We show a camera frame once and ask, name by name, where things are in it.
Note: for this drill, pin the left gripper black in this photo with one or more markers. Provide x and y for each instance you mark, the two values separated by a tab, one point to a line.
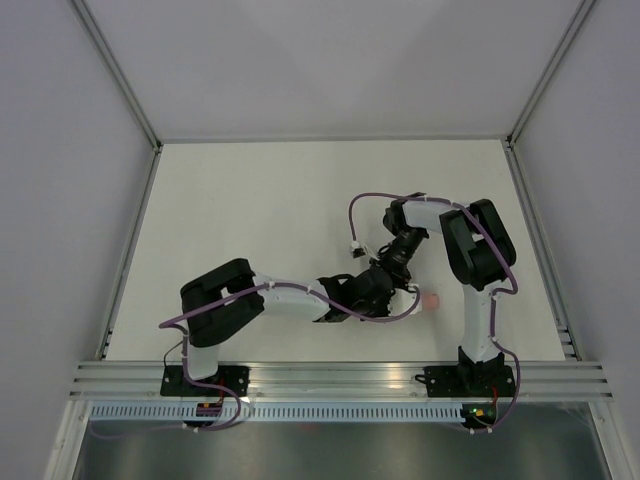
384	312

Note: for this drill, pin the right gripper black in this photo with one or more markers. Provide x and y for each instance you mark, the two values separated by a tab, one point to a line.
399	276

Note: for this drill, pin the pink cloth napkin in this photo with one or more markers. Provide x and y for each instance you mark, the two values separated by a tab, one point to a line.
430	301

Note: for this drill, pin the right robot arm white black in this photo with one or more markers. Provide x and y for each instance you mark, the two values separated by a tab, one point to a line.
480	255

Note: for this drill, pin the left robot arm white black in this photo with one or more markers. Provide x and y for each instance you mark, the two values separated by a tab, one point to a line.
220	303

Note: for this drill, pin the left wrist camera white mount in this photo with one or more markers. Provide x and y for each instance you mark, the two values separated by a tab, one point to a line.
405	301

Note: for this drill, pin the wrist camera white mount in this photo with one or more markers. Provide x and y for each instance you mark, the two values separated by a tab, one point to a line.
358	250
405	301

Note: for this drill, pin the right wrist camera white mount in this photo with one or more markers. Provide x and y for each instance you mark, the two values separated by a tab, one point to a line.
358	250

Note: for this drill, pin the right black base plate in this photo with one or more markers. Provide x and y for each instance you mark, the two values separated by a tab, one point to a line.
448	382

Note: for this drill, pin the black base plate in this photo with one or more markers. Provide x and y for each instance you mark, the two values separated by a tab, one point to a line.
227	380
448	382

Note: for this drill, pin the aluminium mounting rail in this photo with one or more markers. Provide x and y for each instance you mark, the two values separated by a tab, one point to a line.
569	380

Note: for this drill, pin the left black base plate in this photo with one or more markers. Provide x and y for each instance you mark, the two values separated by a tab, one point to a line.
227	380

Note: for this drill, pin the white slotted cable duct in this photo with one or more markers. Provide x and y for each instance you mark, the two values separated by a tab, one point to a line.
285	412

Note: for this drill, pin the right aluminium frame post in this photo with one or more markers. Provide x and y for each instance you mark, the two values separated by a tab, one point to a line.
571	32

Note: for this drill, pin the aluminium frame post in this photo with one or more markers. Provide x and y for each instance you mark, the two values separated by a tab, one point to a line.
99	41
571	32

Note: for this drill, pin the left aluminium frame post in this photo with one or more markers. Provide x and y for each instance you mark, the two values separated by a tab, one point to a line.
99	41

